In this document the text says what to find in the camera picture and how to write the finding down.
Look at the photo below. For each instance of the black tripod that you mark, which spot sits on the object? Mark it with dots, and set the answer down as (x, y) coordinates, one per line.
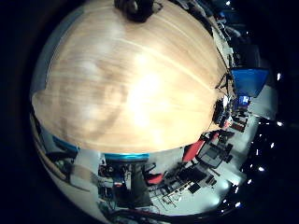
(225, 81)

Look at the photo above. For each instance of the blue screen panel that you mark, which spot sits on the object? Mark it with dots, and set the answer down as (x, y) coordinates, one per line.
(249, 81)

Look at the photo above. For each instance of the small lit monitor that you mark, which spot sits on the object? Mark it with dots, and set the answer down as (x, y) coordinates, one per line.
(244, 100)

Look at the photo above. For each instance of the red office chair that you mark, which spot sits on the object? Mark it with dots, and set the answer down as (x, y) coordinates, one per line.
(193, 150)
(154, 179)

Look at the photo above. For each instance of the black stand column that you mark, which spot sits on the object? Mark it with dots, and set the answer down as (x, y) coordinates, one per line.
(138, 186)

